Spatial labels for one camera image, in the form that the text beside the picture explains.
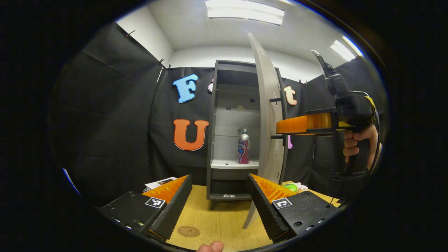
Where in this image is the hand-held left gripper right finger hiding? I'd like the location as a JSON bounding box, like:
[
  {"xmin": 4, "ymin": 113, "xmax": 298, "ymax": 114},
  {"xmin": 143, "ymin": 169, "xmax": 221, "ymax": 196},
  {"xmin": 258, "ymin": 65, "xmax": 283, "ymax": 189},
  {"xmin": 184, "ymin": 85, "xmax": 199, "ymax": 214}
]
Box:
[{"xmin": 246, "ymin": 173, "xmax": 338, "ymax": 244}]

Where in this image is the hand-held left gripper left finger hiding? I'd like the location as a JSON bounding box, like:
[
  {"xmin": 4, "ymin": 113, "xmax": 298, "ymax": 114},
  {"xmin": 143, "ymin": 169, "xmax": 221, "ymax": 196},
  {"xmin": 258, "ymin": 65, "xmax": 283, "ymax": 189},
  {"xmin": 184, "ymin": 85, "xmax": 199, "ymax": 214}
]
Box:
[{"xmin": 98, "ymin": 174, "xmax": 193, "ymax": 242}]

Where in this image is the round wooden coaster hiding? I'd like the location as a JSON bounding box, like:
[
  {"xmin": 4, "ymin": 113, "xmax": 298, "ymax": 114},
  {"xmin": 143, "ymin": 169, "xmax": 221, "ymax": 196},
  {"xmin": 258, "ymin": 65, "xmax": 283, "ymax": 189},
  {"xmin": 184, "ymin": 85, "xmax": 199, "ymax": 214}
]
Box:
[{"xmin": 176, "ymin": 226, "xmax": 201, "ymax": 238}]

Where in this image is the black door handle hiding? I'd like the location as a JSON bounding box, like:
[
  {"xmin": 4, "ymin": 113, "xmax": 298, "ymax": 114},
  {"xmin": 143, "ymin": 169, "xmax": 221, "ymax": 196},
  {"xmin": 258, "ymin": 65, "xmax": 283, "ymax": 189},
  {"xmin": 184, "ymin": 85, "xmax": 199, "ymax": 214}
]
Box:
[{"xmin": 269, "ymin": 97, "xmax": 282, "ymax": 139}]

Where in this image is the grey cabinet door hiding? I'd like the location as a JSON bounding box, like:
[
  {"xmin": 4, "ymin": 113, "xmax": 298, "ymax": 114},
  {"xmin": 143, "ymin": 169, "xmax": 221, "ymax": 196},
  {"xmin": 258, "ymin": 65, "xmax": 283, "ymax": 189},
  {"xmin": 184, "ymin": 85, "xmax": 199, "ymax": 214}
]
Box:
[{"xmin": 242, "ymin": 32, "xmax": 286, "ymax": 230}]

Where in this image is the silver bottle with pink label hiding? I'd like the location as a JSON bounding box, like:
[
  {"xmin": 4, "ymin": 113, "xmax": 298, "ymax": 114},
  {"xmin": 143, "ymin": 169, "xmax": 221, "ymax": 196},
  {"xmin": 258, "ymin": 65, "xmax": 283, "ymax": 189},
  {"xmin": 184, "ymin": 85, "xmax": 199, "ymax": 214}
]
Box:
[{"xmin": 237, "ymin": 128, "xmax": 251, "ymax": 165}]

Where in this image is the dark grey cabinet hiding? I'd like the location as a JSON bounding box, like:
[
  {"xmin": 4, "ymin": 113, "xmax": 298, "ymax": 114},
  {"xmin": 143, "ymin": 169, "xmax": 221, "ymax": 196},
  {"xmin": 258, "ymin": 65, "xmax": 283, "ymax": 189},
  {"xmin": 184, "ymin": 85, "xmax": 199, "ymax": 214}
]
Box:
[{"xmin": 206, "ymin": 59, "xmax": 289, "ymax": 210}]

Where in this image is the stack of books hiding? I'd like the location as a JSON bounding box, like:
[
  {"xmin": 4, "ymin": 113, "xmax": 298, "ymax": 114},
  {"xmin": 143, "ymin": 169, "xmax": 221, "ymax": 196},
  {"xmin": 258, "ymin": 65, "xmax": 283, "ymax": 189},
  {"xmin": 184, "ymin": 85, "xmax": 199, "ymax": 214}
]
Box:
[{"xmin": 144, "ymin": 177, "xmax": 177, "ymax": 192}]

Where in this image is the green and pink toy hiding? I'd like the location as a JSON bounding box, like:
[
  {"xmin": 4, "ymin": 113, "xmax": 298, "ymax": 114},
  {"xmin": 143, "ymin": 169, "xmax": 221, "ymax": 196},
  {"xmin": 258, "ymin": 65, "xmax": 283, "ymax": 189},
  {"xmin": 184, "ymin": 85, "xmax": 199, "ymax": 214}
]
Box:
[{"xmin": 283, "ymin": 182, "xmax": 308, "ymax": 194}]

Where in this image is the ceiling light panel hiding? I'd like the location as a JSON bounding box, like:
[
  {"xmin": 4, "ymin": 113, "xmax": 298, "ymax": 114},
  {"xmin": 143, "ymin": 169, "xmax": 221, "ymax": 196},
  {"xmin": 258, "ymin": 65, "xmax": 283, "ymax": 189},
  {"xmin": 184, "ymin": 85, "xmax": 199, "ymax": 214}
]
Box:
[
  {"xmin": 206, "ymin": 0, "xmax": 285, "ymax": 26},
  {"xmin": 330, "ymin": 36, "xmax": 364, "ymax": 62}
]

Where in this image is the black backdrop cloth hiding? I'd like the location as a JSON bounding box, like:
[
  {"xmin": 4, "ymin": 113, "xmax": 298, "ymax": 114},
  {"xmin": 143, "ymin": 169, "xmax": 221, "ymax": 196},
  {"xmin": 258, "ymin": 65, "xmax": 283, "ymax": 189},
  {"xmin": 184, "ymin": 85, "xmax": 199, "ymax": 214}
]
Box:
[{"xmin": 49, "ymin": 23, "xmax": 385, "ymax": 207}]

